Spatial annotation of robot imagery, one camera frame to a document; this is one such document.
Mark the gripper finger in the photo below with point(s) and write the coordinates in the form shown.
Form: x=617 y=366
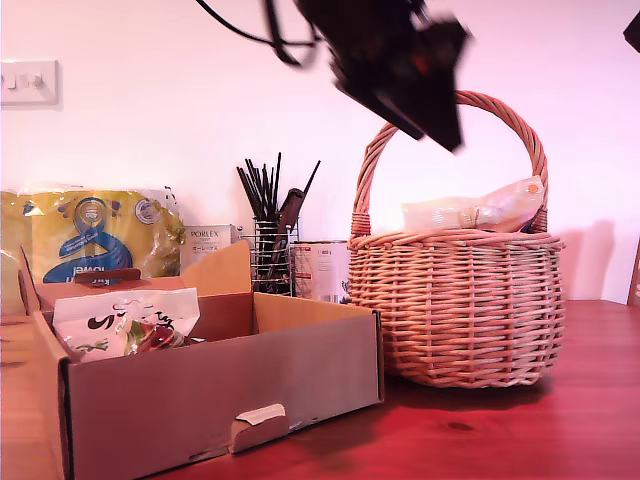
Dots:
x=435 y=110
x=380 y=112

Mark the Maltesers mini bunnies bag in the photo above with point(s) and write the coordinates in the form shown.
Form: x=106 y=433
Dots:
x=450 y=215

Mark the white Galaxy egg bag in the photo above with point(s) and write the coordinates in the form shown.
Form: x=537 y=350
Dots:
x=100 y=320

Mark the woven wicker basket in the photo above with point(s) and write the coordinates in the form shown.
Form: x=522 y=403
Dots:
x=450 y=320

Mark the white Porlex box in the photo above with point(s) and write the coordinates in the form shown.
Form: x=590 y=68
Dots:
x=205 y=240

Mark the brown cardboard box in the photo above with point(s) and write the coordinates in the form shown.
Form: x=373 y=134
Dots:
x=225 y=380

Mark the black chopstick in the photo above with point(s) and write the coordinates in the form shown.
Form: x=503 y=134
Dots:
x=310 y=175
x=276 y=185
x=248 y=192
x=257 y=186

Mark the white label tin can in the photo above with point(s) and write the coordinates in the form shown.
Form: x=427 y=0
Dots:
x=325 y=270

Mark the yellow kitchen towel pack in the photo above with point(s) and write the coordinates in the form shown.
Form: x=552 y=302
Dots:
x=90 y=235

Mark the white light switch plate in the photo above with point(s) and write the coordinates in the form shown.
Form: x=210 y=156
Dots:
x=30 y=82

